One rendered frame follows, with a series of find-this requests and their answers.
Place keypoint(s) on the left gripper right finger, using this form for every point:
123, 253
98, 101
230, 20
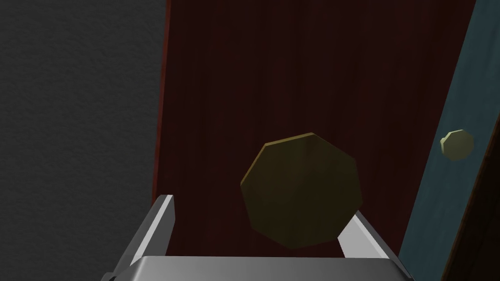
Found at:
360, 240

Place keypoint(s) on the dark red door leaf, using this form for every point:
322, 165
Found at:
281, 78

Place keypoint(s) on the teal door leaf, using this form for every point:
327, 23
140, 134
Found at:
457, 97

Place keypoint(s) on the small brass door knob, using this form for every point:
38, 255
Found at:
457, 145

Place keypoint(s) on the large brass door knob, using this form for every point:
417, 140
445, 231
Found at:
300, 191

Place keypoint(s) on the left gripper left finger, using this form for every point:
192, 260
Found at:
156, 228

